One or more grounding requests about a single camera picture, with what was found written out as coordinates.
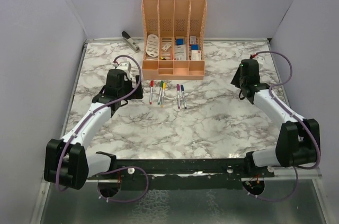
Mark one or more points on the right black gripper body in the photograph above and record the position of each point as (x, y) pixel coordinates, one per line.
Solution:
(238, 81)

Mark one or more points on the white paper packet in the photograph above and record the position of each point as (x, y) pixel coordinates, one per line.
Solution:
(180, 52)

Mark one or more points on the red marker pen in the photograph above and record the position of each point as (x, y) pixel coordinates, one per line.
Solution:
(151, 92)

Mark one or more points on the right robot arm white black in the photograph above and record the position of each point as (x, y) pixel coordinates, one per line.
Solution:
(299, 138)

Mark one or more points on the black grey stapler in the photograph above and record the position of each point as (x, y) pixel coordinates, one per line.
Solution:
(130, 42)

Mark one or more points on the white label box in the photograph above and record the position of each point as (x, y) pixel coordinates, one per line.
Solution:
(196, 55)

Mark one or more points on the blue eraser box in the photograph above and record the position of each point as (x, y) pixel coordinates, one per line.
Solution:
(180, 41)

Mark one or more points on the yellow tip pen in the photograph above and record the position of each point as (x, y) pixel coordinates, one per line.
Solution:
(163, 94)

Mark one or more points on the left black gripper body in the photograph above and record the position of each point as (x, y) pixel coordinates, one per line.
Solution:
(127, 87)

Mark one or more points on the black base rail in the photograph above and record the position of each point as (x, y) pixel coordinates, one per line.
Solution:
(184, 174)

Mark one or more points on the dark red tip pen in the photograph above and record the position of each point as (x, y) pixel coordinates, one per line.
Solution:
(178, 88)

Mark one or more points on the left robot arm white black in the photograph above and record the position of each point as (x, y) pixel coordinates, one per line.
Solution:
(66, 163)

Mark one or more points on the oval barcode card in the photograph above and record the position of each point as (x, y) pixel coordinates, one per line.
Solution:
(152, 46)

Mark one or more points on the orange desk organizer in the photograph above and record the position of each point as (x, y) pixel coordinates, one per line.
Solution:
(169, 20)

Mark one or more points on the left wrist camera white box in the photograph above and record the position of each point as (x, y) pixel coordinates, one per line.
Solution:
(126, 67)

